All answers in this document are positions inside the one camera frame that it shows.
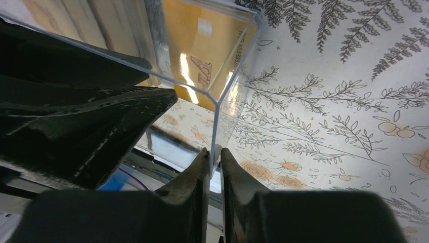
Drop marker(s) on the floral pattern table mat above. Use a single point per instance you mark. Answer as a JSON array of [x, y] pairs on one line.
[[340, 101]]

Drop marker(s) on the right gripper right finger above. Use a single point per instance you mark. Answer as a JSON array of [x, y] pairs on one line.
[[254, 213]]

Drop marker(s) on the black leather card holder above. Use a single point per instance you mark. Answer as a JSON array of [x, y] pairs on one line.
[[167, 149]]

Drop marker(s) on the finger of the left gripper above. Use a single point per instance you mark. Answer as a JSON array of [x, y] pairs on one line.
[[69, 116]]

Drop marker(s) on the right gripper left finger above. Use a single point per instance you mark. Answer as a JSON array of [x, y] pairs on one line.
[[176, 212]]

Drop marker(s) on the clear plastic card box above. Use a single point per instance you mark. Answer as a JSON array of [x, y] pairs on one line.
[[132, 33]]

